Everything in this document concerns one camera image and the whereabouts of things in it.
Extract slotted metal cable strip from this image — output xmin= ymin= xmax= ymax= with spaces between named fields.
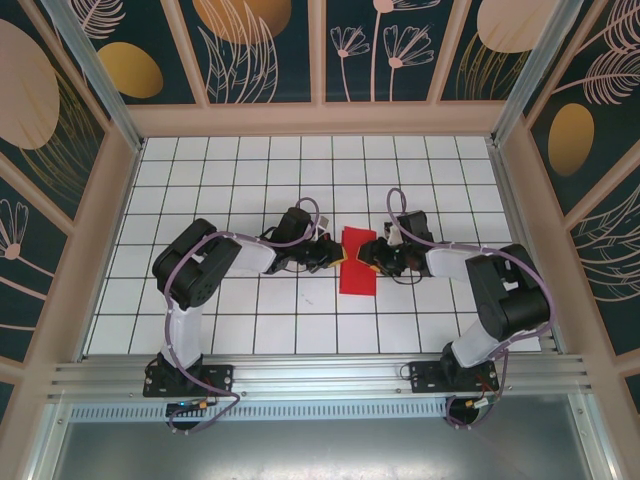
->
xmin=69 ymin=403 xmax=451 ymax=421

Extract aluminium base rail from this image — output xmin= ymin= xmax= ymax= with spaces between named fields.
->
xmin=47 ymin=353 xmax=594 ymax=401

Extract red paper sheet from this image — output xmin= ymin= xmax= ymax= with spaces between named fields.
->
xmin=337 ymin=225 xmax=379 ymax=297

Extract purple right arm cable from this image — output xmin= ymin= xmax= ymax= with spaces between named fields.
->
xmin=387 ymin=187 xmax=557 ymax=432

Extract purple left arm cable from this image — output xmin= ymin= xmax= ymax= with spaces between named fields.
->
xmin=162 ymin=197 xmax=324 ymax=436

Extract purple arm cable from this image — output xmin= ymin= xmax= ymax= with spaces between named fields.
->
xmin=162 ymin=197 xmax=324 ymax=436
xmin=387 ymin=187 xmax=557 ymax=432

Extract aluminium frame post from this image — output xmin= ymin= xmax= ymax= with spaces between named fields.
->
xmin=489 ymin=0 xmax=586 ymax=146
xmin=42 ymin=0 xmax=146 ymax=154

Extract small circuit board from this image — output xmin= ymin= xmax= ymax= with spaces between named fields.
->
xmin=167 ymin=399 xmax=210 ymax=415

